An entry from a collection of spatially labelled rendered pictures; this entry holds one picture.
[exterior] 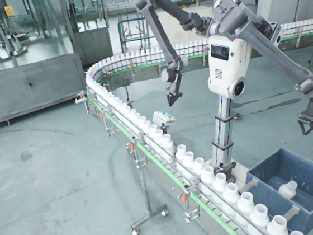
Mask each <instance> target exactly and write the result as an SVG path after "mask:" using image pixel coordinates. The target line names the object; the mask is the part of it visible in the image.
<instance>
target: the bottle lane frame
mask: <svg viewBox="0 0 313 235"><path fill-rule="evenodd" d="M91 103H92V104H93V105H94V106H95V109H96V111H97V114H99V113H101V107H100V106H98V105H97V103H96V102H95V101H93V100H92V99H91ZM105 116H106V120H107V125H108V128H109V129H110V128H112V127H113V125H112V124H114V128H113V129H115V131H116V132H114V130H113V129H110V133H113V132H114V133H113V134H112V135H113V136H114V137H115V138H116V139H117V140H118V141H119V142H120V143H121V144H122V145H123V146H124V147H125V148H126V145H127V144H129V143H131V142H132V141H131V140H132V135H131V134H129V133H128V132H127V131H126V130H125V129H123V127H122V126H121V125H120V124H118V123H117V122H116V121H115V120H114V119H113V118H112V117H111V116H109V114H108V113H107V112H106V115H105ZM95 117H96V118H97V119H98V120H99V121H100V122H101V123H102V124H103V125H104V126H105V122H104V120H103V119H102V118H101V116H100V115H99V116H96V115H95ZM105 127H106V126H105ZM136 147H137V153H138V156H139V160H142V159H143V158H145V157H144V154H146V159H144V160H143V161H141V163H140V164H141V165H143V164H145V160H147V164H146V165H144V166H143V167H144V168H145V170H146V171H148V173H149V174H151V175H152V177H153V178H154V179H155V180H156V181H157V182H158V184H160V185H161V186H162V187H163V188H164V190H165V191H166V192H167V193H168V194H169V195H170V196H171V197H172V198H173V199H174V200H175V201H176V202H177V203H178V204H179V205H180V206H181V207H182V208H183V210H184V211H186V209H185V202H183V200H182V197H181V198H178V195H180V194H182V193H183V191H182V189H183V188H184V182H181V181H180V180H179V177H178V178H177V177H175V175H174V174H172V173H171V172H170V169H167V168H166V167H165V166H164V165H163V164H161V161H160V162H159V161H158V160H157V158H155V157H154V156H153V154H151V153H150V151H147V150H146V148H144V147H143V146H142V145H141V144H140V143H139V142H137V145H136ZM126 150H127V149H126ZM188 199H189V212H193V211H194V210H195V209H196V204H197V205H198V206H199V211H198V212H199V216H197V217H196V218H195V219H193V220H194V221H195V222H196V223H197V224H198V226H200V227H201V228H202V230H203V231H204V232H205V233H206V234H207V235H238V234H237V233H236V231H237V229H235V230H233V229H232V228H231V227H229V226H228V223H229V222H227V223H225V222H224V221H223V220H222V219H221V218H220V217H221V216H222V215H220V216H218V215H216V214H215V212H214V209H210V208H209V207H208V206H207V204H208V203H204V202H203V201H201V198H198V197H197V196H196V195H195V194H194V193H193V192H191V196H189V197H188Z"/></svg>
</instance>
